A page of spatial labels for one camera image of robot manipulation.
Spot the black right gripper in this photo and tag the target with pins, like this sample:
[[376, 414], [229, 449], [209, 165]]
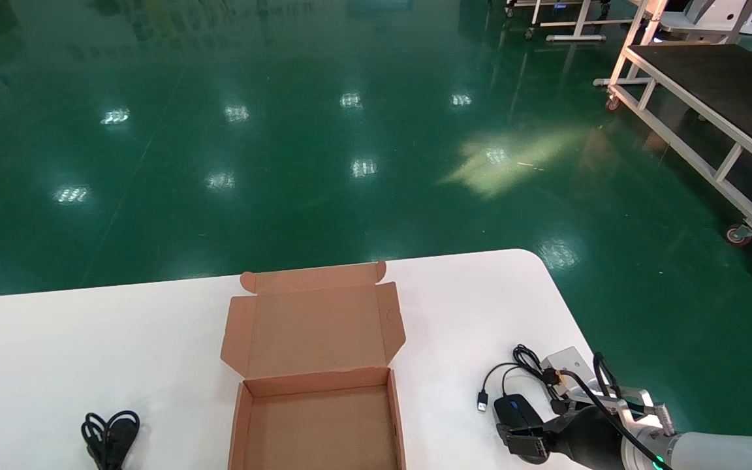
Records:
[[588, 437]]

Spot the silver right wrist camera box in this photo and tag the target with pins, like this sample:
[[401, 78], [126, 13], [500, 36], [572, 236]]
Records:
[[568, 365]]

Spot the black top white frame workbench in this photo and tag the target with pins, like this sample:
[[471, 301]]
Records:
[[728, 85]]

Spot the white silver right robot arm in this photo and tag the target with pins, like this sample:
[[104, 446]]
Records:
[[709, 454]]

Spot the white wheeled table frame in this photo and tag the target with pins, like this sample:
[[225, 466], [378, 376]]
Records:
[[575, 26]]

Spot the white machine base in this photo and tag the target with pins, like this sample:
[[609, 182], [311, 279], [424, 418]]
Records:
[[709, 16]]

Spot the brown open cardboard box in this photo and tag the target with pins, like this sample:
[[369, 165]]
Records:
[[317, 326]]

